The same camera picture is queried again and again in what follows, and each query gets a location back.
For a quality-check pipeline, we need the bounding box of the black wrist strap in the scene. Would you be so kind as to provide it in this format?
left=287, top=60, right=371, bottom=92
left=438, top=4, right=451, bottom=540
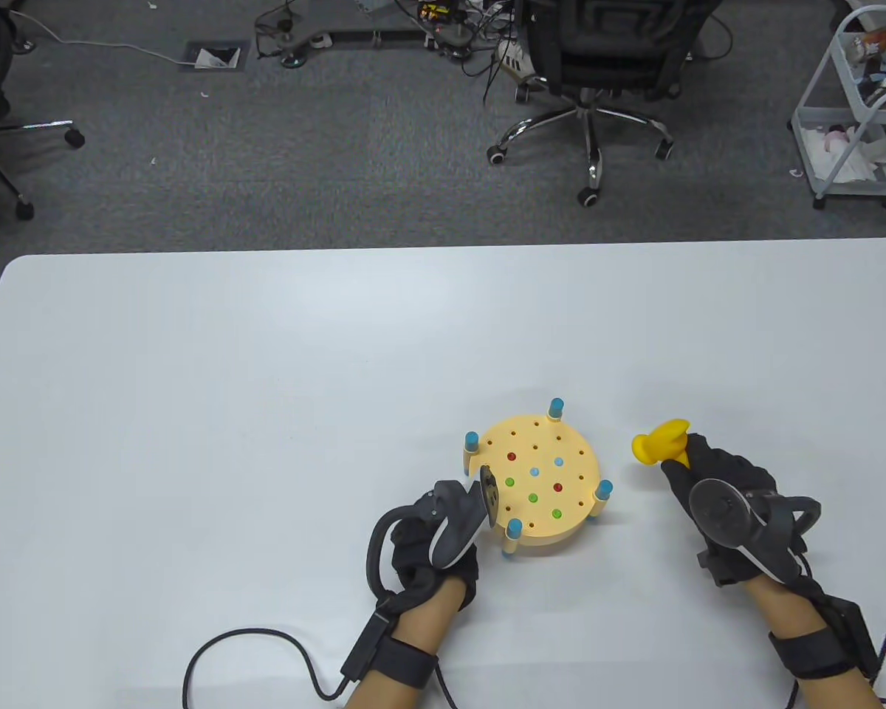
left=340, top=609, right=440, bottom=691
left=768, top=598, right=881, bottom=680

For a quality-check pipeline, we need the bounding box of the grey tracking controller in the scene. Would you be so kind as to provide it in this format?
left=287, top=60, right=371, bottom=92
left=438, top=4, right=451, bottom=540
left=367, top=465, right=500, bottom=595
left=689, top=479, right=822, bottom=584

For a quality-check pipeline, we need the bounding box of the tangle of black cables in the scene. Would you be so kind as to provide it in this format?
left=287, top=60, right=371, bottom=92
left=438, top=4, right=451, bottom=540
left=255, top=0, right=536, bottom=104

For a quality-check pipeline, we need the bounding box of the floor outlet box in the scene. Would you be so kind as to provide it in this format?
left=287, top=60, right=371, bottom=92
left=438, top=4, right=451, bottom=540
left=183, top=41, right=250, bottom=72

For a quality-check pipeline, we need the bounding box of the person's right forearm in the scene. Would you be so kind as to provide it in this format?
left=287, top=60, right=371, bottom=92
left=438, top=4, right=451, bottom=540
left=746, top=576, right=886, bottom=709

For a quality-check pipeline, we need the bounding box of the black mesh office chair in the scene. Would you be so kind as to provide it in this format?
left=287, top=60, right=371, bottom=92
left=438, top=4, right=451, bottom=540
left=487, top=0, right=726, bottom=208

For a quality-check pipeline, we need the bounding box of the yellow toy hammer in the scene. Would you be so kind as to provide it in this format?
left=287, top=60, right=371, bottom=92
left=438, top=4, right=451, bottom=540
left=631, top=419, right=692, bottom=470

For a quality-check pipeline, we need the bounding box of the white wire cart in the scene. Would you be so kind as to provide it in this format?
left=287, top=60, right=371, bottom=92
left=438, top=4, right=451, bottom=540
left=789, top=6, right=886, bottom=210

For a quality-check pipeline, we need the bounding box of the white crumpled cloth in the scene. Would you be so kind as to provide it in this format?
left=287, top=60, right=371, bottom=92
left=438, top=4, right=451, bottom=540
left=801, top=124, right=886, bottom=184

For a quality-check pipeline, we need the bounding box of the person's right hand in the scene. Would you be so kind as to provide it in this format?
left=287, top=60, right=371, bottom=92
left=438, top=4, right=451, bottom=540
left=661, top=434, right=822, bottom=588

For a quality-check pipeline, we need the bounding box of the person's left hand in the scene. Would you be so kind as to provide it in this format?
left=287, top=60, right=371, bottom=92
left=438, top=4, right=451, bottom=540
left=390, top=510, right=482, bottom=612

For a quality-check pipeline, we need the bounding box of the white floor cable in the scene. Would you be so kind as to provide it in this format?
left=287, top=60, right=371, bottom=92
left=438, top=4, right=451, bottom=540
left=7, top=9, right=193, bottom=69

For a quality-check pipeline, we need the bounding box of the yellow round tap bench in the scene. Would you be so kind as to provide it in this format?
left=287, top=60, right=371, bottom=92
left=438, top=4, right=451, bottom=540
left=461, top=397, right=614, bottom=560

